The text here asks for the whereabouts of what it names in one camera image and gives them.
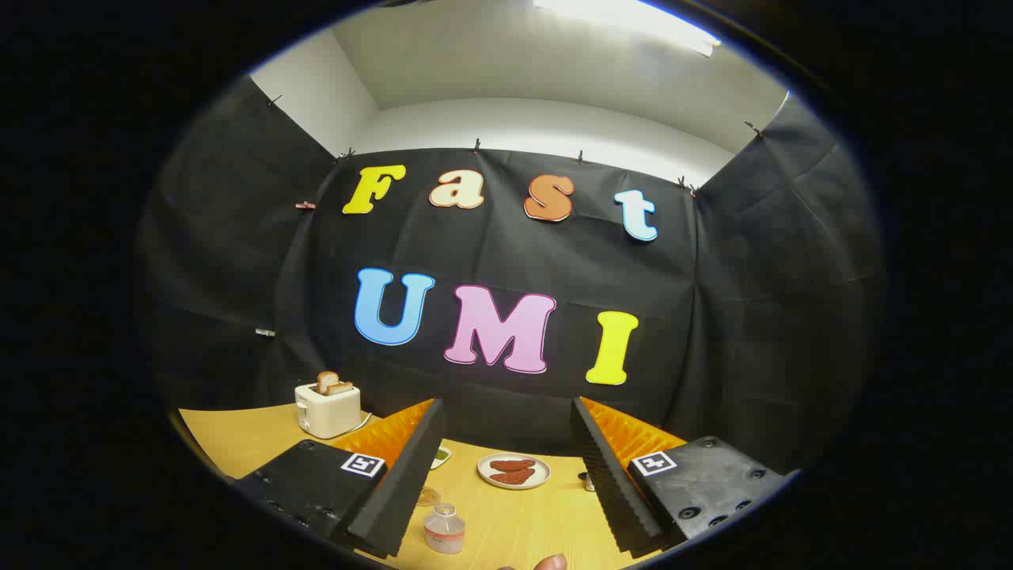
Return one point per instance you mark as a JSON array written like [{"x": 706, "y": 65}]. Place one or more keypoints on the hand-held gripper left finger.
[{"x": 396, "y": 491}]

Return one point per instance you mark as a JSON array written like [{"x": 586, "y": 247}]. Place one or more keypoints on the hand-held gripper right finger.
[{"x": 609, "y": 483}]

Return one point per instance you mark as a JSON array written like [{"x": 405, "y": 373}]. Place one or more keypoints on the round cork coaster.
[{"x": 428, "y": 497}]

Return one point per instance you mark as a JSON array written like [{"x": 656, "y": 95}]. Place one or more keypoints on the clear plastic juice bottle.
[{"x": 444, "y": 530}]

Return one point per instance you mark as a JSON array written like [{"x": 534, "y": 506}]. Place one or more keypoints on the white rectangular dish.
[{"x": 442, "y": 455}]

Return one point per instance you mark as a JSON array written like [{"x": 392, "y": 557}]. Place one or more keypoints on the white round plate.
[{"x": 546, "y": 473}]

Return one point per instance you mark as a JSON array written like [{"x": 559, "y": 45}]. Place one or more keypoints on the red meat slice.
[
  {"x": 513, "y": 465},
  {"x": 513, "y": 476}
]

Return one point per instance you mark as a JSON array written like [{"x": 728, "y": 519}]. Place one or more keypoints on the white toaster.
[{"x": 328, "y": 413}]

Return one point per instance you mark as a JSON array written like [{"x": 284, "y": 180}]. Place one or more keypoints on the wooden table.
[{"x": 514, "y": 522}]

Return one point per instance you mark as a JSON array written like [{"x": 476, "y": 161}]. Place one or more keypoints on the toast slice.
[
  {"x": 342, "y": 388},
  {"x": 327, "y": 381}
]

